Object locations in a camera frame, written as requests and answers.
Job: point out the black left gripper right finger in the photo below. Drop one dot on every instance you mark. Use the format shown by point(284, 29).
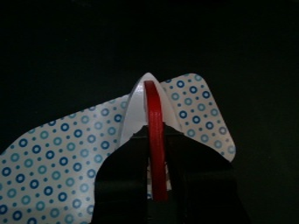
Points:
point(201, 180)

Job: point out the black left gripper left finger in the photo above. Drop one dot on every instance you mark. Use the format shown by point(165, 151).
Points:
point(120, 175)

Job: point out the blue dotted white ironing board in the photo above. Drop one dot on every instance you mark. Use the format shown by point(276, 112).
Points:
point(53, 163)

